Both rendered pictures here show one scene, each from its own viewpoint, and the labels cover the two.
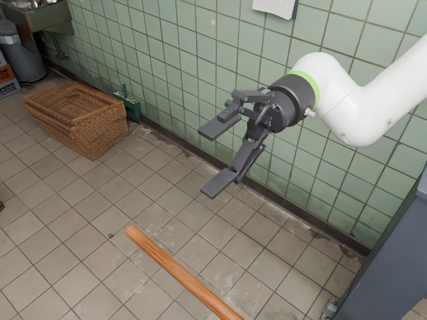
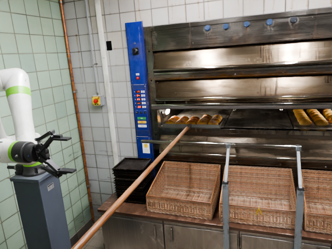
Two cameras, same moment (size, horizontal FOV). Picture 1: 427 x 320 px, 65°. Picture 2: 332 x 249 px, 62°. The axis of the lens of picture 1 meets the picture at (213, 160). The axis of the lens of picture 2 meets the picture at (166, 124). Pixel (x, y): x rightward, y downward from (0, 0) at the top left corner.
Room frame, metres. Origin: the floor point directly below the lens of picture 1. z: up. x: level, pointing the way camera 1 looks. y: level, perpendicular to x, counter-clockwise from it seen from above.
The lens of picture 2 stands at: (0.39, 1.13, 1.85)
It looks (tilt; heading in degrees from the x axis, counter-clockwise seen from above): 14 degrees down; 249
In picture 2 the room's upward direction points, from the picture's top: 4 degrees counter-clockwise
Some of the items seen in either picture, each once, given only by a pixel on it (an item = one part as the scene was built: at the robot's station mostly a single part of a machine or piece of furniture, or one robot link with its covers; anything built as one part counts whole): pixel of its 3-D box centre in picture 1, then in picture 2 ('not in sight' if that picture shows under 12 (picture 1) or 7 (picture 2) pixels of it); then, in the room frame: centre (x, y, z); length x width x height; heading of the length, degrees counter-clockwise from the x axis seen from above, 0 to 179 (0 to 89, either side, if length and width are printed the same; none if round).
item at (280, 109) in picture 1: (265, 119); (38, 152); (0.50, -0.10, 1.49); 0.09 x 0.07 x 0.08; 139
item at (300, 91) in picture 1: (288, 102); (25, 151); (0.55, -0.15, 1.49); 0.12 x 0.06 x 0.09; 49
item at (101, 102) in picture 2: not in sight; (98, 100); (0.03, -1.67, 1.46); 0.10 x 0.07 x 0.10; 140
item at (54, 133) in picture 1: (81, 125); not in sight; (2.14, 1.08, 0.14); 0.56 x 0.49 x 0.28; 56
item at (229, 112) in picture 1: (231, 106); (56, 134); (0.42, -0.03, 1.58); 0.05 x 0.01 x 0.03; 139
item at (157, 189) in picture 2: not in sight; (185, 186); (-0.52, -0.91, 0.72); 0.56 x 0.49 x 0.28; 139
